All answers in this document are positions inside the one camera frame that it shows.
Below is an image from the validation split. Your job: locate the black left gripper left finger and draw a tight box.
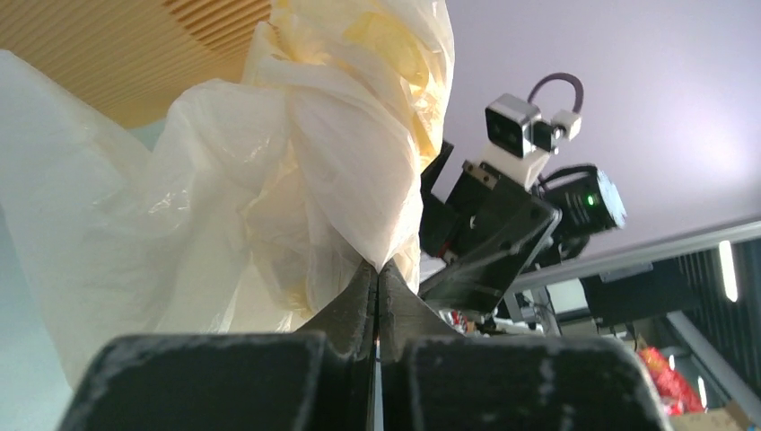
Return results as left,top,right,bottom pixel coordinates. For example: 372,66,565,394
60,263,378,430

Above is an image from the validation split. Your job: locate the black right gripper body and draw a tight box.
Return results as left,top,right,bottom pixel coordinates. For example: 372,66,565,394
418,142,562,314

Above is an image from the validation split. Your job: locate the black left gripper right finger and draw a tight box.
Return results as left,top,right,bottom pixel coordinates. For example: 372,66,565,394
377,263,670,430

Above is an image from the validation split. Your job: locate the translucent cream trash bag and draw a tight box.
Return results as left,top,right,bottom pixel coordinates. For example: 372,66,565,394
1,1,455,386

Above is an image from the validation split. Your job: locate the orange slotted plastic trash bin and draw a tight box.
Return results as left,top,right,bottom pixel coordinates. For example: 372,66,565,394
1,0,270,128

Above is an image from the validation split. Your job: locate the red snack packet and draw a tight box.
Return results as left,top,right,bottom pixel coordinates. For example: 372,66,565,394
636,347,705,416

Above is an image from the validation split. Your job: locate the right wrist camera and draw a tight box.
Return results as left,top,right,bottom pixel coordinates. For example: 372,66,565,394
482,93,584,189

